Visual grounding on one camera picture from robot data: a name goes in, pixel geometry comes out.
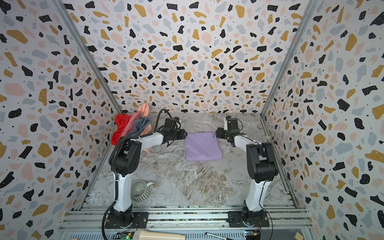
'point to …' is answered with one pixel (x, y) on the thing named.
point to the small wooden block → (298, 236)
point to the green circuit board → (124, 235)
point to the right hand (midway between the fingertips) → (218, 127)
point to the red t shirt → (121, 120)
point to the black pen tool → (217, 236)
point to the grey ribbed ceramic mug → (140, 190)
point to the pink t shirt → (129, 128)
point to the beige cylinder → (142, 234)
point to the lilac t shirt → (200, 146)
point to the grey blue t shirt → (140, 123)
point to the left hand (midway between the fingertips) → (186, 131)
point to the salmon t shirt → (143, 110)
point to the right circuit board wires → (252, 234)
